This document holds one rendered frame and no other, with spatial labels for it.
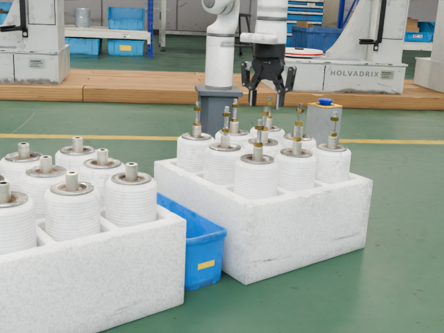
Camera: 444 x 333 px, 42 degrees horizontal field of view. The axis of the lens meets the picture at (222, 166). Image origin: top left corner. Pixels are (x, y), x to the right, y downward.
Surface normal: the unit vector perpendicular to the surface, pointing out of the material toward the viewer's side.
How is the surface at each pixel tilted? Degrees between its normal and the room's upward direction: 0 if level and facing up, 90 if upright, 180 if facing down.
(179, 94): 90
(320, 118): 90
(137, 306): 90
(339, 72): 90
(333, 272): 0
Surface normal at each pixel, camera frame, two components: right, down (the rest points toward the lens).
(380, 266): 0.05, -0.96
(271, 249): 0.60, 0.25
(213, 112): 0.14, 0.28
